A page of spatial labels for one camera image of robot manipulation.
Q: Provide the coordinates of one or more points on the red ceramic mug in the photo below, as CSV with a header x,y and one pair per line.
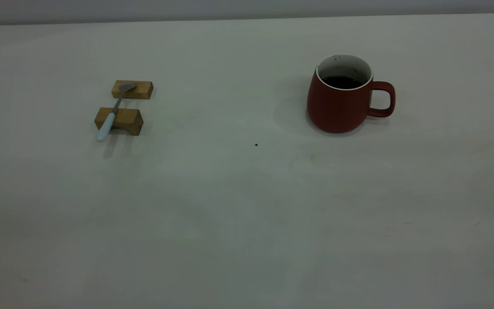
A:
x,y
337,109

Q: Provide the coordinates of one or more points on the dark coffee liquid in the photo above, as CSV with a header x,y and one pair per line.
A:
x,y
342,82

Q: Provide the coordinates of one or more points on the flat wooden block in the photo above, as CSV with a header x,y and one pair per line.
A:
x,y
145,90

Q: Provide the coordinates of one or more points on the arched wooden block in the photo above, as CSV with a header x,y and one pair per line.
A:
x,y
129,120

